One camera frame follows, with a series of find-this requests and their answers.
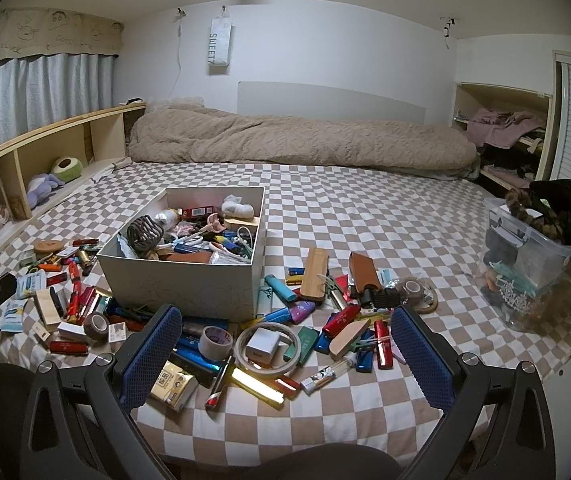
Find white hanging bag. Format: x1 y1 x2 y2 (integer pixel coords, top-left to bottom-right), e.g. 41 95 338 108
209 6 234 75

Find pale wooden oval piece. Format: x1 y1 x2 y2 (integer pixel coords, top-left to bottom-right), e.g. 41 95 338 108
224 216 261 231

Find grey curtain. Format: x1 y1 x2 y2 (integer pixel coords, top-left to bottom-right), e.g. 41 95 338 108
0 54 119 161

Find pink eyelash curler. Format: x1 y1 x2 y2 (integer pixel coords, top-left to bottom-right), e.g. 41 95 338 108
196 215 227 234

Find beige small box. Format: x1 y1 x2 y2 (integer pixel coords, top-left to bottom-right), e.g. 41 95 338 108
57 321 89 343

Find tan wooden wedge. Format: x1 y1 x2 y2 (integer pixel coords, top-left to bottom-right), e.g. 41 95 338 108
329 317 372 358

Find brown leather piece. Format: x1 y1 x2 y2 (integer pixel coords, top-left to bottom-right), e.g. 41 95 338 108
160 252 211 265

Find bamboo case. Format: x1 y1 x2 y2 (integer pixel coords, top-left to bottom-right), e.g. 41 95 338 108
299 247 330 306

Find white hanging cable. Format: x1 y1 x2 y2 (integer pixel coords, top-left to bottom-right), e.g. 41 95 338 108
173 7 187 106

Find grey tape roll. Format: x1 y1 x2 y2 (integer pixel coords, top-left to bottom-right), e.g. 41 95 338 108
84 311 111 343

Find wooden bedside shelf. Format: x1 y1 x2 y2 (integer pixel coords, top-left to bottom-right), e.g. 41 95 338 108
0 102 146 241

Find white charger cube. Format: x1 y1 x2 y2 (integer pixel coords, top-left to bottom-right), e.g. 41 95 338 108
244 329 282 363

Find pink folded clothes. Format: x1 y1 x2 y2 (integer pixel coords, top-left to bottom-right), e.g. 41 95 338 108
467 109 546 148

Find white cardboard box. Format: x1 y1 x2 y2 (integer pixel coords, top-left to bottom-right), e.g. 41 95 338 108
96 186 266 323

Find checkered bed sheet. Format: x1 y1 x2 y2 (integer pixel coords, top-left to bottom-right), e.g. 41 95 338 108
0 160 571 480

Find glossy red case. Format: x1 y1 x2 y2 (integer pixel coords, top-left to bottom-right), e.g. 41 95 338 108
50 341 89 356

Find brown fur hair tie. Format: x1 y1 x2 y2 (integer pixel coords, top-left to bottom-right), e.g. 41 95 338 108
504 187 563 241

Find beige printed curtain valance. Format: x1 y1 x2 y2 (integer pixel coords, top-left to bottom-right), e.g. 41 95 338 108
0 8 125 73

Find clear tape roll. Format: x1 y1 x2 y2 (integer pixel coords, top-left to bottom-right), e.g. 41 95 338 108
399 276 439 316

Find white rolled socks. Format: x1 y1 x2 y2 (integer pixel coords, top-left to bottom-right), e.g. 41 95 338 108
222 200 256 221

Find green avocado plush toy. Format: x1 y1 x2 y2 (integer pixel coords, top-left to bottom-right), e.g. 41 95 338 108
50 156 85 177

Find clear plastic storage bin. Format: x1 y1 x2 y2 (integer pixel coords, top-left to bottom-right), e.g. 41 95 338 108
483 196 571 331

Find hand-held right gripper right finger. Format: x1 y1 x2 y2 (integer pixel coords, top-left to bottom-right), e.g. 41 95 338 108
390 305 556 480

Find grey hair claw clip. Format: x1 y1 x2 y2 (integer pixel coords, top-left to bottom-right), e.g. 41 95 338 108
126 215 166 257

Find gold packet box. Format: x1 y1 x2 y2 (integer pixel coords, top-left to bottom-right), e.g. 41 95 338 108
150 360 199 413

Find purple plush toy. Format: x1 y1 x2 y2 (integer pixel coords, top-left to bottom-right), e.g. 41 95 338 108
26 173 66 208

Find beige quilted duvet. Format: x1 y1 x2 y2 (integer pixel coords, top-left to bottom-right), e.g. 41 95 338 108
128 101 480 181

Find large clear tape ring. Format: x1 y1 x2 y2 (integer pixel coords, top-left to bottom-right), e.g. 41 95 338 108
234 322 307 376

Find black cap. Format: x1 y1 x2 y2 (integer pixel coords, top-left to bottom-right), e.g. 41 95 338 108
528 179 571 247

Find blue white medicine sachet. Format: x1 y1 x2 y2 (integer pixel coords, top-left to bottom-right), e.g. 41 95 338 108
16 269 49 301
0 301 29 333

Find brown leather pouch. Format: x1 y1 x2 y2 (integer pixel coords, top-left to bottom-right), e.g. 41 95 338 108
348 252 381 298

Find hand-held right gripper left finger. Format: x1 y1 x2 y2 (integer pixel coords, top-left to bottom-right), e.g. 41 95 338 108
23 304 184 480

